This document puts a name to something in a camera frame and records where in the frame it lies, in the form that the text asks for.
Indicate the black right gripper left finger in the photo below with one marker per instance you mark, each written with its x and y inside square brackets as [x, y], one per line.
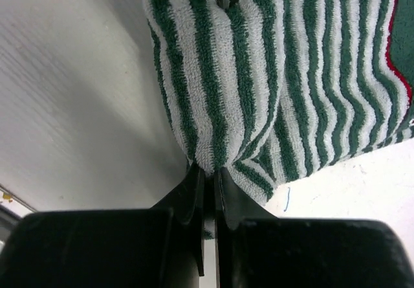
[161, 246]

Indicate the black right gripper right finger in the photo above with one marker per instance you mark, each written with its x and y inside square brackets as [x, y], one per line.
[256, 249]

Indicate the green white striped towel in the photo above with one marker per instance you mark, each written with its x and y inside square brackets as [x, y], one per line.
[275, 90]

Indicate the aluminium mounting rail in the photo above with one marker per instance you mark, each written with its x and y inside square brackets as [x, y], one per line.
[13, 209]

